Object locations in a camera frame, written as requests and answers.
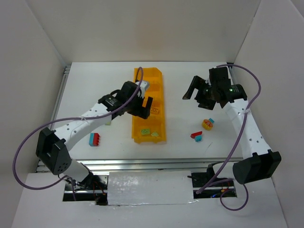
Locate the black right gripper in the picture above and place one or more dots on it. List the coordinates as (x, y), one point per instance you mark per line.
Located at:
(202, 90)

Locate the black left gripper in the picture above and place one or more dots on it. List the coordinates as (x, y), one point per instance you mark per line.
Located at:
(139, 106)

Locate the yellow round orange-print lego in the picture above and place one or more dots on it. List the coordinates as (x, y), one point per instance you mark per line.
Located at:
(207, 124)

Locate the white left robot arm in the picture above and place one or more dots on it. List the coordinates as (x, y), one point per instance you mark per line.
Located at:
(54, 145)

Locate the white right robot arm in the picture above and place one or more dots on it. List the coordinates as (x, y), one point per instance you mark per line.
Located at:
(259, 161)

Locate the lime green lego in bin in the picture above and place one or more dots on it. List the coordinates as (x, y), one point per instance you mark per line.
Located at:
(145, 131)

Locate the red curved lego brick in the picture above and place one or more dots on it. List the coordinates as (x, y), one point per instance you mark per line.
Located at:
(193, 135)

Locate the teal small lego brick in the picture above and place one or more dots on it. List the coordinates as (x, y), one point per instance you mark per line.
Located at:
(198, 138)

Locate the red studded lego brick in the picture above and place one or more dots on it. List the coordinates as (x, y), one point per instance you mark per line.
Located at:
(96, 139)

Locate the teal rectangular lego brick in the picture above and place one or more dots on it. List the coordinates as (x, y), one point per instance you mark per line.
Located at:
(91, 139)

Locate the white foil covered panel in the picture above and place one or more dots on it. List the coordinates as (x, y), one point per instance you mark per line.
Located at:
(149, 188)

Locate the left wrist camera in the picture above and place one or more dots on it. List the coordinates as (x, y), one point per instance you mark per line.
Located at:
(144, 86)

